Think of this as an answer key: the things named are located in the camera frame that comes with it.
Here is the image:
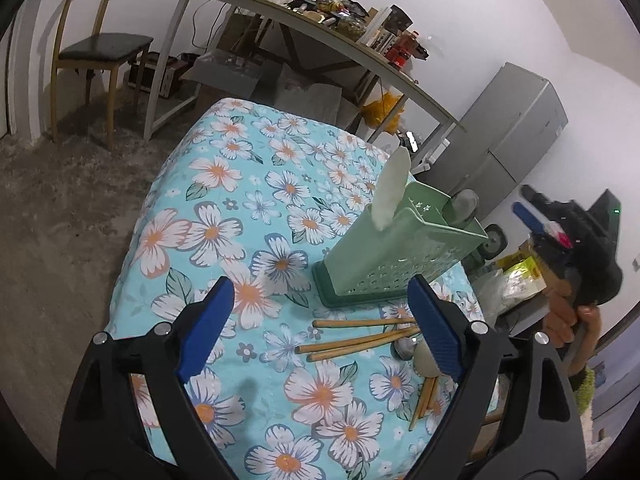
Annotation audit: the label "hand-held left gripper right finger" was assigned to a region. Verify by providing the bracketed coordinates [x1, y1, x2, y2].
[407, 274, 586, 480]

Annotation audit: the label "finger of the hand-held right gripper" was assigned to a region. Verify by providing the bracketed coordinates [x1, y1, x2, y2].
[520, 185, 554, 211]
[512, 200, 573, 252]

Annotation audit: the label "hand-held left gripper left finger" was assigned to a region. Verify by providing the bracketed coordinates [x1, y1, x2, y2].
[57, 276, 238, 480]

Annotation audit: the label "white ceramic spoon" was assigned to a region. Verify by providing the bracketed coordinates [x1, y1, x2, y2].
[412, 337, 447, 379]
[372, 149, 411, 233]

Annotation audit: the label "wooden chopstick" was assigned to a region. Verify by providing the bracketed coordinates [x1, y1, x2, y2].
[312, 318, 417, 329]
[417, 377, 442, 419]
[295, 329, 421, 355]
[307, 332, 423, 363]
[409, 376, 437, 432]

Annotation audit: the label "green plastic utensil holder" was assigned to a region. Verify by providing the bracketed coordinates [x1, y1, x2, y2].
[312, 180, 490, 309]

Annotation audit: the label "person's right forearm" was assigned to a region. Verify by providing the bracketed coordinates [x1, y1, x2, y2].
[567, 347, 600, 403]

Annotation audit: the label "person's right hand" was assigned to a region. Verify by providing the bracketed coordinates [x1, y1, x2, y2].
[545, 280, 601, 351]

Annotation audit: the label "yellow green rice bag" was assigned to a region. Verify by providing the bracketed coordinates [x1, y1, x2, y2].
[500, 252, 548, 311]

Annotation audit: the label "clear plastic bag of vegetables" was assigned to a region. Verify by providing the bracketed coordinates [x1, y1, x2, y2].
[475, 267, 511, 326]

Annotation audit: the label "grey refrigerator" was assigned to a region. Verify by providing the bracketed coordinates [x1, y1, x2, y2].
[427, 62, 569, 216]

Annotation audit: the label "floral turquoise tablecloth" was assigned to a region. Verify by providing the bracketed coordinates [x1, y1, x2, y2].
[105, 97, 501, 480]

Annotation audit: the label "yellow plastic bag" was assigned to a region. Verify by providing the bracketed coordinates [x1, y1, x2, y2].
[360, 87, 406, 133]

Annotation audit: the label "red drink bottle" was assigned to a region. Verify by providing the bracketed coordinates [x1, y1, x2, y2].
[387, 30, 416, 68]

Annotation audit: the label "black box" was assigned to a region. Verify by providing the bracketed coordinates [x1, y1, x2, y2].
[389, 5, 414, 31]

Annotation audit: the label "glass jar of dried goods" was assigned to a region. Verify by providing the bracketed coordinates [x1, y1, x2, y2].
[340, 16, 372, 41]

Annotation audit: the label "white plastic bags under table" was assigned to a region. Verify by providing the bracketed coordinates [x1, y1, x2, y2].
[272, 62, 358, 126]

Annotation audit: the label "cardboard box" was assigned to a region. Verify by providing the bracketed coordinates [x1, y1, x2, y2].
[180, 52, 266, 111]

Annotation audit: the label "wooden chair with dark seat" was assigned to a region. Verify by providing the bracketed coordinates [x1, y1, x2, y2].
[50, 0, 155, 151]

